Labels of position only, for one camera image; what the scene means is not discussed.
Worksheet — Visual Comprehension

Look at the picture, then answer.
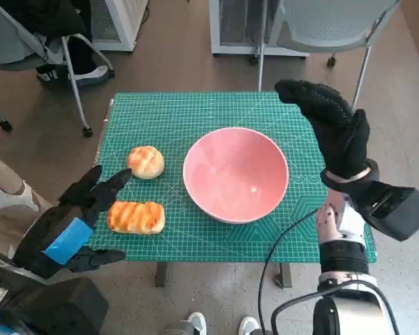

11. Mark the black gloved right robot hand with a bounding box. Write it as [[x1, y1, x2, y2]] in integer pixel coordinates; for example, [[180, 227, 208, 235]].
[[274, 79, 370, 181]]

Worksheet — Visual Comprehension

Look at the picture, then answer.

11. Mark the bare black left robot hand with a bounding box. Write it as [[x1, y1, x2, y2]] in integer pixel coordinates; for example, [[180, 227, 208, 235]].
[[12, 164, 133, 280]]

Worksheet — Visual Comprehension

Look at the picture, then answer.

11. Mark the long toy bread loaf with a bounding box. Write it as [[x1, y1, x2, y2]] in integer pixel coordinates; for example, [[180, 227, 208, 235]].
[[107, 200, 166, 235]]

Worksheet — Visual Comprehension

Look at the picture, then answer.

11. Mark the pink bowl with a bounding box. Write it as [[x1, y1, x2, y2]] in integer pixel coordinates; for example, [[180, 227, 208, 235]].
[[182, 127, 290, 224]]

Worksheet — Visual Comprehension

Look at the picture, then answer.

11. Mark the round toy bread bun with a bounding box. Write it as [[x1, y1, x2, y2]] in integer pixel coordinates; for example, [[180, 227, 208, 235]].
[[126, 145, 166, 180]]

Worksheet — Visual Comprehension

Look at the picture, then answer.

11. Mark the grey office chair mesh back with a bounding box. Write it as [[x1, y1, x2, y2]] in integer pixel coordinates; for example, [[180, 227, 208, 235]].
[[257, 0, 402, 111]]

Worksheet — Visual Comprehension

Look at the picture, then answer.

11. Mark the dark metal table leg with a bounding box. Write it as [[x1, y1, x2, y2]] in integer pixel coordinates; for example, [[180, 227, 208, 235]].
[[275, 262, 293, 289], [156, 262, 168, 288]]

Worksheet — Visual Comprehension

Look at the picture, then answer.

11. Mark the green cutting mat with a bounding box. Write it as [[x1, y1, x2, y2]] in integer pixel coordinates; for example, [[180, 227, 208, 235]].
[[90, 91, 378, 263]]

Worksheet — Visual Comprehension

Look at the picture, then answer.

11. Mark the white shoe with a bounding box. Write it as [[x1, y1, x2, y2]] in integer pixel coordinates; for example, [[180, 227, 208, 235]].
[[237, 315, 261, 335], [187, 311, 207, 335]]

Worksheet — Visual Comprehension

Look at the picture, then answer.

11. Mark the grey office chair solid seat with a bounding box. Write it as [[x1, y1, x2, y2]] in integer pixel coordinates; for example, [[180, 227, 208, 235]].
[[0, 0, 116, 137]]

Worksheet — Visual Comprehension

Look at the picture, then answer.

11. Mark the person in black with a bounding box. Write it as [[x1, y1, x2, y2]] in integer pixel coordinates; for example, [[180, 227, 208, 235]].
[[0, 0, 116, 88]]

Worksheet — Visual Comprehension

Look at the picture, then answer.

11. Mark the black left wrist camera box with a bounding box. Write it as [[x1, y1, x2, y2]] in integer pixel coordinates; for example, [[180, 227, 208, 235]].
[[0, 277, 109, 335]]

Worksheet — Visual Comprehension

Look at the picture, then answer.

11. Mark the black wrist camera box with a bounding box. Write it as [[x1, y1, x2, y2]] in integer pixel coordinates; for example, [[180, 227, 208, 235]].
[[0, 277, 109, 335], [355, 181, 419, 242]]

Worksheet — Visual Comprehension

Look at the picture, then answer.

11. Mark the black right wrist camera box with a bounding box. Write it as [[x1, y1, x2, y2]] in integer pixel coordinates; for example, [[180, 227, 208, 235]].
[[355, 181, 419, 242]]

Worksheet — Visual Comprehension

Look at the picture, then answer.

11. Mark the long thin black cable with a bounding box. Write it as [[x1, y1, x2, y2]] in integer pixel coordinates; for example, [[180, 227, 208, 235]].
[[258, 207, 318, 335]]

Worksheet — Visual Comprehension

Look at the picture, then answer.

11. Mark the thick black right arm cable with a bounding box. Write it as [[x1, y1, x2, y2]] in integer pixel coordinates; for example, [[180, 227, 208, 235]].
[[270, 288, 401, 335]]

